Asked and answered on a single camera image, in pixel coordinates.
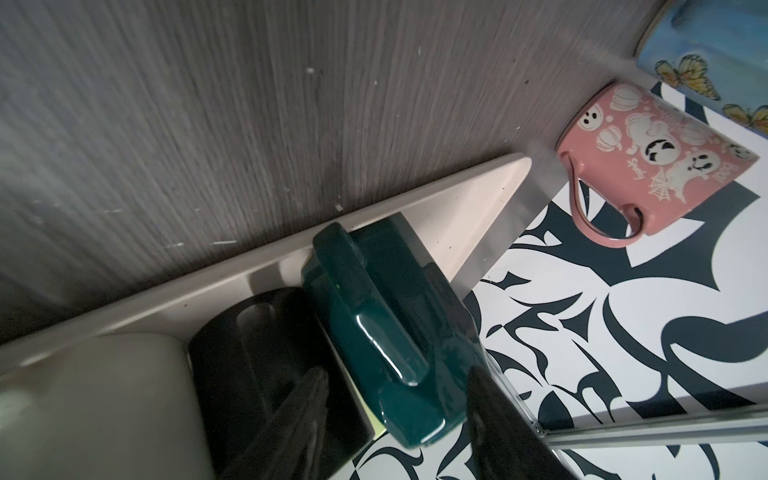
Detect beige plastic tray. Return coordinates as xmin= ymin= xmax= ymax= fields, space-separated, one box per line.
xmin=1 ymin=153 xmax=532 ymax=373

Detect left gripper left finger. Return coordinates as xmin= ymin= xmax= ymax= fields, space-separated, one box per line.
xmin=219 ymin=367 xmax=329 ymax=479

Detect white cream mug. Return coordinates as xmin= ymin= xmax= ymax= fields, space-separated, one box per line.
xmin=1 ymin=334 xmax=215 ymax=479

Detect blue butterfly mug yellow inside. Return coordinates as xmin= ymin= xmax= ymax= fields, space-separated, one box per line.
xmin=635 ymin=0 xmax=767 ymax=138

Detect black mug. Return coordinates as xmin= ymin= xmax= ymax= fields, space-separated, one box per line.
xmin=189 ymin=288 xmax=374 ymax=479

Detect dark green mug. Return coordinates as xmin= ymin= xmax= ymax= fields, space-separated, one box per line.
xmin=301 ymin=214 xmax=486 ymax=449

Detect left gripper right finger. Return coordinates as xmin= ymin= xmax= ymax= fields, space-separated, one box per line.
xmin=467 ymin=366 xmax=575 ymax=480

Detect pink ghost print mug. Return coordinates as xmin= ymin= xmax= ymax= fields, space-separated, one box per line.
xmin=557 ymin=83 xmax=759 ymax=248

